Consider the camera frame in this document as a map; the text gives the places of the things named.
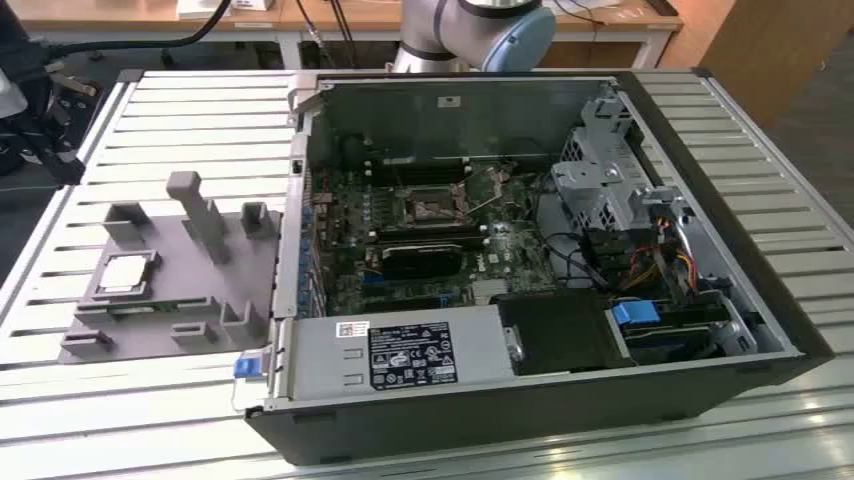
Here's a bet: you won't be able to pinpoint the silver square CPU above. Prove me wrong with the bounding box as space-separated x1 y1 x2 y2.
96 254 152 294

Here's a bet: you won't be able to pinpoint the black RAM slot bank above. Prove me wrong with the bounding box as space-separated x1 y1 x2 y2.
368 154 470 187
375 223 487 250

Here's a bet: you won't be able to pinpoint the CPU socket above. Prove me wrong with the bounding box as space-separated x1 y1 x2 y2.
395 184 472 232

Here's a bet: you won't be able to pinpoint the white box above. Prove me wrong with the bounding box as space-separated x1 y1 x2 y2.
175 0 232 22

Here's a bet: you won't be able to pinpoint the wooden desk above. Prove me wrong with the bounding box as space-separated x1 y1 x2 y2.
17 0 683 70

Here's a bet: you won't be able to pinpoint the grey plastic parts rack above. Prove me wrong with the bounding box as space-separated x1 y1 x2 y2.
57 171 286 366

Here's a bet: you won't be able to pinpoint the green RAM stick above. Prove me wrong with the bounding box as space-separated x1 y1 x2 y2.
108 298 210 317

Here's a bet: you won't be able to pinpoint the blue case latch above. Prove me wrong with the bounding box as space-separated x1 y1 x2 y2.
232 349 270 380

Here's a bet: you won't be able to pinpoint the black graphics card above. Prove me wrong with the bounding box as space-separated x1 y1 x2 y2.
380 242 464 281

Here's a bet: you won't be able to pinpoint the grey power supply unit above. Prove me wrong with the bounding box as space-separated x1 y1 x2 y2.
264 312 523 402

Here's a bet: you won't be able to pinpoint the metal socket cover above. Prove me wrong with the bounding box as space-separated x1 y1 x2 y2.
460 163 523 212

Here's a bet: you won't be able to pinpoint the green motherboard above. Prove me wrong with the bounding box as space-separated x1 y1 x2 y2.
304 158 563 319

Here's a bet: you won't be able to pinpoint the small silver chipset heatsink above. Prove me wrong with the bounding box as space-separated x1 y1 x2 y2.
471 279 510 304

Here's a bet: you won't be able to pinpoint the silver metal drive cage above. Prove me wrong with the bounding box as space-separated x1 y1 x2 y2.
548 93 690 232

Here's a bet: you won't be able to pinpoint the black plastic shroud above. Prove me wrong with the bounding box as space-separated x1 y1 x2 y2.
495 291 634 377

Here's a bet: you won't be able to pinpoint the black open PC case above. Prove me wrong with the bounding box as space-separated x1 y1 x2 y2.
242 66 839 469

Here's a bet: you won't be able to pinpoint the blue disk carrier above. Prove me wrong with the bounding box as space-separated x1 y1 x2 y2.
609 298 663 330

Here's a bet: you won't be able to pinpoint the wooden cabinet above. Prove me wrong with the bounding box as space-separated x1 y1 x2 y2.
658 0 854 132

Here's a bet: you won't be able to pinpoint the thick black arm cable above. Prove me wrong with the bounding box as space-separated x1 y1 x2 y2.
37 0 234 57

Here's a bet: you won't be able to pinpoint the thin wire locking lever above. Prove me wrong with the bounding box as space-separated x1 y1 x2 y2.
466 188 514 215

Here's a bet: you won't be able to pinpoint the black internal cables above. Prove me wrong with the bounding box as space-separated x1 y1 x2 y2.
542 230 619 294

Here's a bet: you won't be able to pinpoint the orange yellow red wires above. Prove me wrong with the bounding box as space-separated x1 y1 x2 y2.
625 214 703 292

